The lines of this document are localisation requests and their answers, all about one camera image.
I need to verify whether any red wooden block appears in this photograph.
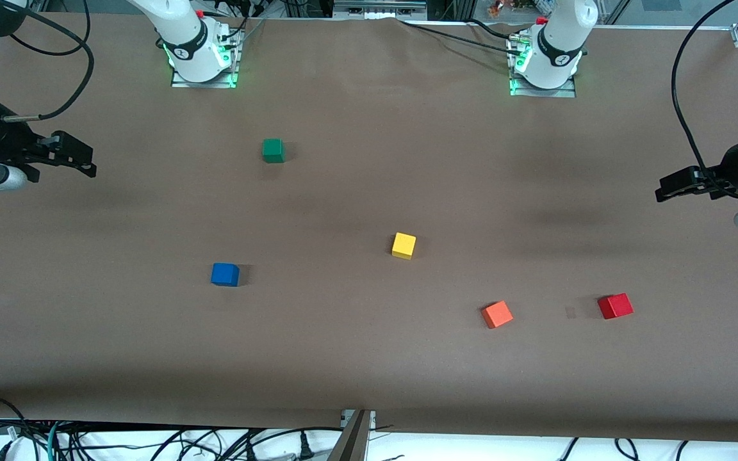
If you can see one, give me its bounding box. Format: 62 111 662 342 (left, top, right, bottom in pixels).
598 293 635 320

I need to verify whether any blue wooden block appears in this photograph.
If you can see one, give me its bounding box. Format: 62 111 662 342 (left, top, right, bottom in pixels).
210 262 241 287

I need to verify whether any orange wooden block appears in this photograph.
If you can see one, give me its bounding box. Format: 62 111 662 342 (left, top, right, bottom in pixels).
481 300 514 330

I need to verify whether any yellow wooden block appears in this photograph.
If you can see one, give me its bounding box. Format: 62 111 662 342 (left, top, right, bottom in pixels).
391 232 418 261

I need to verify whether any brown paper table cover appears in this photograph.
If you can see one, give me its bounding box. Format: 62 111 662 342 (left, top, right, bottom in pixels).
0 13 738 444

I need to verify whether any aluminium profile beam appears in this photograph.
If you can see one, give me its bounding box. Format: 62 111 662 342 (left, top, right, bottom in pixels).
327 410 375 461

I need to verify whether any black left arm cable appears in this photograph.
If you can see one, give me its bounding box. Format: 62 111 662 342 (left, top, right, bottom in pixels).
671 0 738 193

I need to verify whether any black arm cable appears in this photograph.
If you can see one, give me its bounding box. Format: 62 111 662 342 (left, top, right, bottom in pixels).
671 0 738 193
1 0 96 122

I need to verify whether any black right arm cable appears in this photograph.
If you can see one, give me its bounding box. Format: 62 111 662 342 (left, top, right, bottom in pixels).
1 0 96 122

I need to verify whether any black base supply cable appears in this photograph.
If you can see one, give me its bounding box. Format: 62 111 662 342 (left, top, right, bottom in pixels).
400 19 523 53

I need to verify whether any metal rack rail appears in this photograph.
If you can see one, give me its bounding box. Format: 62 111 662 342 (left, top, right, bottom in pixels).
332 0 429 20

